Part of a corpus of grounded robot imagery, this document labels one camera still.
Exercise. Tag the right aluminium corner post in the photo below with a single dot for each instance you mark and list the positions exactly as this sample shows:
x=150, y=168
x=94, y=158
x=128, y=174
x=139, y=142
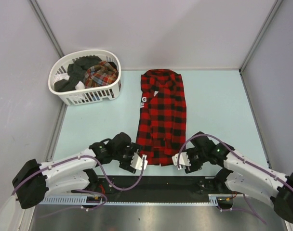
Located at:
x=266, y=24

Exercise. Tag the multicolour plaid shirt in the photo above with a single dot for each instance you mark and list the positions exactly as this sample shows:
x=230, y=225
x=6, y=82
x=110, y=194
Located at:
x=102, y=74

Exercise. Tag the aluminium corner post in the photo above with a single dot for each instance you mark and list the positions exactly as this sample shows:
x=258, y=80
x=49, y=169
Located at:
x=266, y=24
x=46, y=26

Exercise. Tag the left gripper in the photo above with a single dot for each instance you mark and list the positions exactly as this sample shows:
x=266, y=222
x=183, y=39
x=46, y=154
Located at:
x=126, y=165

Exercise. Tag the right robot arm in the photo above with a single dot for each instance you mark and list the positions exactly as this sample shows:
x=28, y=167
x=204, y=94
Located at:
x=242, y=175

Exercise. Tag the white cable duct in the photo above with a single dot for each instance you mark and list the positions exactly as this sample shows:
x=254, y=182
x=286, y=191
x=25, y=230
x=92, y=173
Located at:
x=130, y=199

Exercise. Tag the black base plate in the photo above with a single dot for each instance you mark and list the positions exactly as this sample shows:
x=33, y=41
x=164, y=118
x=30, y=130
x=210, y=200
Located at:
x=167, y=186

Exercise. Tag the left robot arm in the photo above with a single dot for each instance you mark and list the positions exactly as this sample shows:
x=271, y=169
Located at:
x=35, y=181

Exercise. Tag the dark grey garment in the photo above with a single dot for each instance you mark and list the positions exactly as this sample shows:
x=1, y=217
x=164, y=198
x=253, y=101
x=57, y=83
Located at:
x=78, y=69

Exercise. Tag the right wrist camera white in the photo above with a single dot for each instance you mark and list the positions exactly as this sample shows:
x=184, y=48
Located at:
x=181, y=160

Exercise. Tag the white garment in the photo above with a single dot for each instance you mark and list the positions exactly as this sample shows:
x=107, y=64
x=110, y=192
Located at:
x=63, y=82

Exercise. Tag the white laundry basket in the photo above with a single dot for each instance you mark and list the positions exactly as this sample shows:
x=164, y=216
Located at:
x=87, y=95

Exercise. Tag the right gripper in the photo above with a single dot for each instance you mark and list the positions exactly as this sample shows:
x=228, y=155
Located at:
x=193, y=167

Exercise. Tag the left aluminium corner post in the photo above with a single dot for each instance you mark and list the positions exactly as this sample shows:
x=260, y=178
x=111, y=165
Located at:
x=46, y=26

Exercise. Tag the red black plaid shirt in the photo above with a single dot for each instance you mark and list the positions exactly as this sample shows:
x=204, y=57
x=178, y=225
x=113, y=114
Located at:
x=162, y=124

